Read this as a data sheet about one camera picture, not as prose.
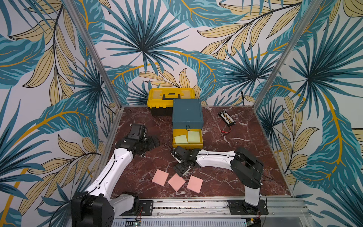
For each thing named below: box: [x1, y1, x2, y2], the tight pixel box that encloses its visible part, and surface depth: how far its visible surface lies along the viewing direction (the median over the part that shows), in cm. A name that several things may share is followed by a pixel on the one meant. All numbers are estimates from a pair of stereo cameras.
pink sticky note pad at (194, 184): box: [186, 174, 204, 194], surface depth 83 cm
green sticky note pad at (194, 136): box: [188, 130, 200, 143], surface depth 93 cm
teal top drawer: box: [172, 121, 204, 130], surface depth 85 cm
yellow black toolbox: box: [146, 87, 196, 117], surface depth 105 cm
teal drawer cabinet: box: [172, 98, 204, 143], surface depth 89 cm
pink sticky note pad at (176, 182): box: [167, 173, 186, 193], surface depth 83 cm
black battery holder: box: [218, 110, 236, 127], surface depth 112 cm
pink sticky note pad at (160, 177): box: [151, 168, 170, 187], surface depth 85 cm
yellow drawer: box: [172, 129, 204, 150], surface depth 90 cm
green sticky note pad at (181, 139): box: [173, 134, 189, 144], surface depth 92 cm
